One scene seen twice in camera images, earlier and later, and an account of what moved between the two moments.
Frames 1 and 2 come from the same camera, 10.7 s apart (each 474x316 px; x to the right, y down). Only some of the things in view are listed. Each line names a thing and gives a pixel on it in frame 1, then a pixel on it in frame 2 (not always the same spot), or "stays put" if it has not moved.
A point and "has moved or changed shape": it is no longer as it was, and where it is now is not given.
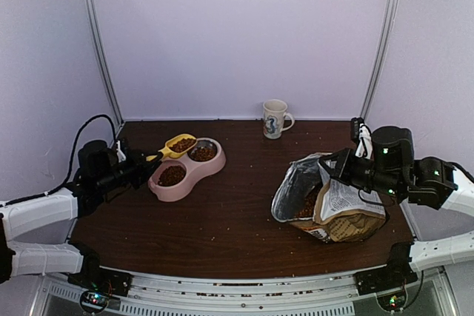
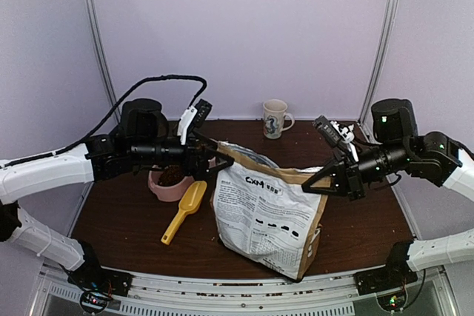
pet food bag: [343, 212] to [262, 210]
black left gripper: [138, 163] to [199, 170]
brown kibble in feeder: [171, 175] stays put
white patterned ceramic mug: [274, 115] stays put
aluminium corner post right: [393, 12] stays put
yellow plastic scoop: [173, 140] has moved or changed shape
